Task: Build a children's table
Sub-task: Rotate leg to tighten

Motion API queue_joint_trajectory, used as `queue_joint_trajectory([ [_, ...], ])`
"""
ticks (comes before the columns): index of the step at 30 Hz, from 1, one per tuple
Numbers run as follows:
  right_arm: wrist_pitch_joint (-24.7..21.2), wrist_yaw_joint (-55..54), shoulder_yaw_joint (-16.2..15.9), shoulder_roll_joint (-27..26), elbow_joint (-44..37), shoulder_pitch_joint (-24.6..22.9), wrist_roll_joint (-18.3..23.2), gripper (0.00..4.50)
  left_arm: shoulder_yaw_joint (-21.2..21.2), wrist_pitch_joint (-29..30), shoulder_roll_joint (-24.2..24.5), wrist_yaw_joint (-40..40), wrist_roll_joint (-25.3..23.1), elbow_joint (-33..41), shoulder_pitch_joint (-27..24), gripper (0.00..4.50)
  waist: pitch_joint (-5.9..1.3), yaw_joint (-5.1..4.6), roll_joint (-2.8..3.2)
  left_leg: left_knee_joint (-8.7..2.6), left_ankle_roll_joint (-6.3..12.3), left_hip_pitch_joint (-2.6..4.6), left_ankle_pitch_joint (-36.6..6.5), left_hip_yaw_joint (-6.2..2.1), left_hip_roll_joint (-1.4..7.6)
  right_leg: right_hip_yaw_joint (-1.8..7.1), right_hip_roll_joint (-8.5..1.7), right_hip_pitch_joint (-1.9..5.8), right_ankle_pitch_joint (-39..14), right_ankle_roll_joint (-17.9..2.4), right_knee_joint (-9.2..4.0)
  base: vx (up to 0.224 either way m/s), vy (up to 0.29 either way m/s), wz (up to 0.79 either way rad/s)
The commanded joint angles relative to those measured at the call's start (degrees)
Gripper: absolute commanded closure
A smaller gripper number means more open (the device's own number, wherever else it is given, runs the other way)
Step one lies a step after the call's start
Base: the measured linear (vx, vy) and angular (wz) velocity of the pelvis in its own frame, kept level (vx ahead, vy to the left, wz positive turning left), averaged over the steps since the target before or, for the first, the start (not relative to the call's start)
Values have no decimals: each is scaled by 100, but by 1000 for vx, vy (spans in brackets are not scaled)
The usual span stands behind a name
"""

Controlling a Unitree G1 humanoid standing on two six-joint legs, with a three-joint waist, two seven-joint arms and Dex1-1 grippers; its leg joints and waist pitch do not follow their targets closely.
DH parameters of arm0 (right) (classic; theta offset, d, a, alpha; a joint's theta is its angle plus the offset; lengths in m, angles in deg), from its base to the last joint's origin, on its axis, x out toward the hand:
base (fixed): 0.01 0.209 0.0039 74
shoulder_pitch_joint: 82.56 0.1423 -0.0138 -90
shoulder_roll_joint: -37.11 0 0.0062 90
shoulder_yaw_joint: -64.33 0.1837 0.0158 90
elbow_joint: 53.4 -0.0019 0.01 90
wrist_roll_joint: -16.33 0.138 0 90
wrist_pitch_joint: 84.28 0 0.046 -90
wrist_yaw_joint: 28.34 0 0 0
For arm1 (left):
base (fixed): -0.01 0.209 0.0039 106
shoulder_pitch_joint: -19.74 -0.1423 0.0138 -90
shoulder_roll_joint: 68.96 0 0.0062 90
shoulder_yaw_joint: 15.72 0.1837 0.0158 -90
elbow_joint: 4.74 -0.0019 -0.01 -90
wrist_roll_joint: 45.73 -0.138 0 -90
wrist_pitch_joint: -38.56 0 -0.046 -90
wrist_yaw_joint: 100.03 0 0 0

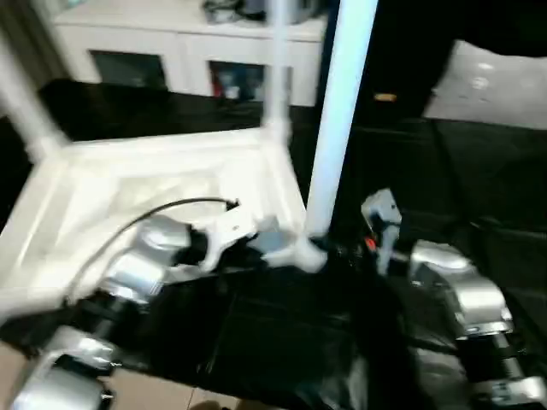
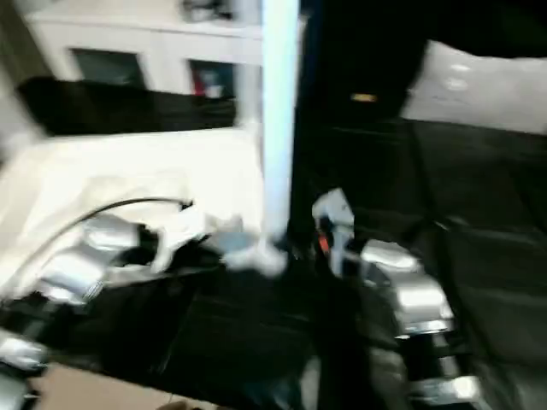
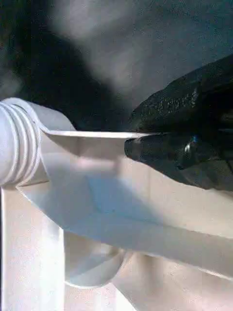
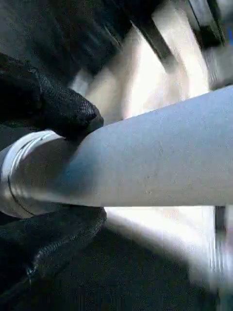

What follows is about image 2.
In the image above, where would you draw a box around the white glass-door cabinet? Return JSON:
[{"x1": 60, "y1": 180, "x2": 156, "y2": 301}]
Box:
[{"x1": 22, "y1": 0, "x2": 267, "y2": 98}]

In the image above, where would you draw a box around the white plastic table top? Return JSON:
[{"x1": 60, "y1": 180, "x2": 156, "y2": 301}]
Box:
[{"x1": 0, "y1": 122, "x2": 288, "y2": 301}]

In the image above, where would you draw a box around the black left wrist camera cable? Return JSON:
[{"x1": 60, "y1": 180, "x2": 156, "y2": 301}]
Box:
[{"x1": 11, "y1": 195, "x2": 197, "y2": 284}]

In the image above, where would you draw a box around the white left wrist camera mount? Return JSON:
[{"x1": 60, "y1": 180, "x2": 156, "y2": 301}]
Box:
[{"x1": 148, "y1": 203, "x2": 207, "y2": 275}]

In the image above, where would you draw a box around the white curved plastic panel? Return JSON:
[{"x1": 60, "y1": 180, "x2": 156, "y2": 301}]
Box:
[{"x1": 400, "y1": 39, "x2": 547, "y2": 137}]

